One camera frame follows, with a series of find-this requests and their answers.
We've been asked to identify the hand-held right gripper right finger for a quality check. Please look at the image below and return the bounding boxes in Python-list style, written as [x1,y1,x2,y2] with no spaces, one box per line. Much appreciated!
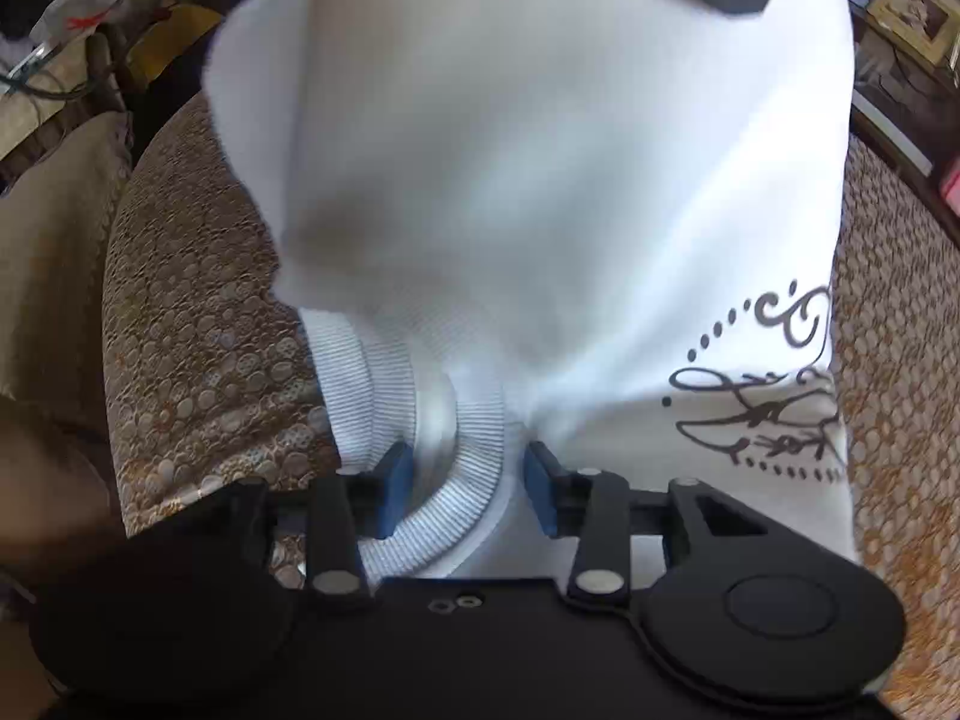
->
[523,441,773,601]

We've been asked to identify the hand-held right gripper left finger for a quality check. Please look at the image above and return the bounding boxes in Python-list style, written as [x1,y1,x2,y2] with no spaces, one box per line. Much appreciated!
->
[225,441,415,601]

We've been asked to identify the white sweatshirt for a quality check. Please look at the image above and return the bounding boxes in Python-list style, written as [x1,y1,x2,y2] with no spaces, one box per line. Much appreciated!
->
[202,0,860,580]

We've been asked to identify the beige cushion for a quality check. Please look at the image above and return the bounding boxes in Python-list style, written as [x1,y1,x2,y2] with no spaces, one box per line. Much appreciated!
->
[0,111,134,406]

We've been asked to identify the yellow cushion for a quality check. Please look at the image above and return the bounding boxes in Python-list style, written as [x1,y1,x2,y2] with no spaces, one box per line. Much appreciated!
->
[124,4,224,95]

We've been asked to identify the picture frame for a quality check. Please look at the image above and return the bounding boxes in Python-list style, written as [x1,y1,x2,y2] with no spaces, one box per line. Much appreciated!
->
[866,0,957,67]

